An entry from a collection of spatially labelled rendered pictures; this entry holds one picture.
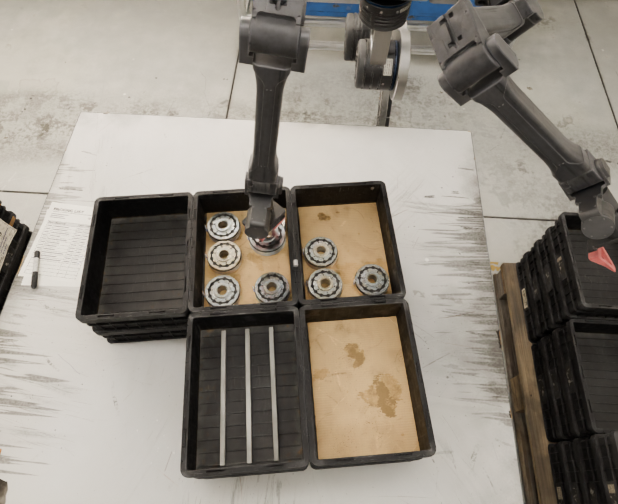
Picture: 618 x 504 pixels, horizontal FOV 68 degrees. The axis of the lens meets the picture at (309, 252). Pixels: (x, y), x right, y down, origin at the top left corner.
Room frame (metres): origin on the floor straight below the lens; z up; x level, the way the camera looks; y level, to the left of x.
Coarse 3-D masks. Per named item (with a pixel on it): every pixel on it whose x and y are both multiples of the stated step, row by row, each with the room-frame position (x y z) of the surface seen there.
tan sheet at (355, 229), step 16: (304, 208) 0.83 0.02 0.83; (320, 208) 0.83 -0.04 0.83; (336, 208) 0.83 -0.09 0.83; (352, 208) 0.83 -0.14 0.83; (368, 208) 0.83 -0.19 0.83; (304, 224) 0.77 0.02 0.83; (320, 224) 0.77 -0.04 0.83; (336, 224) 0.77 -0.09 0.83; (352, 224) 0.77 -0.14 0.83; (368, 224) 0.77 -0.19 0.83; (304, 240) 0.71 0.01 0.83; (336, 240) 0.71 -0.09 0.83; (352, 240) 0.71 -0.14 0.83; (368, 240) 0.71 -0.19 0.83; (352, 256) 0.65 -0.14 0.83; (368, 256) 0.65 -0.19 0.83; (384, 256) 0.66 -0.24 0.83; (304, 272) 0.60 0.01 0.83; (336, 272) 0.60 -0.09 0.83; (352, 272) 0.60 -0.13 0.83; (352, 288) 0.55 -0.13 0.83
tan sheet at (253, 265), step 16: (240, 224) 0.76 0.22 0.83; (208, 240) 0.70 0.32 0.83; (240, 240) 0.70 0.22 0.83; (224, 256) 0.65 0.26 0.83; (256, 256) 0.65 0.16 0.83; (272, 256) 0.65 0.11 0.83; (288, 256) 0.65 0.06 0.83; (208, 272) 0.59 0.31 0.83; (240, 272) 0.59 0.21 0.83; (256, 272) 0.59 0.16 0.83; (288, 272) 0.59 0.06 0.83; (240, 288) 0.54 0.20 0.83; (272, 288) 0.54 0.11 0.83; (208, 304) 0.49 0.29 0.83
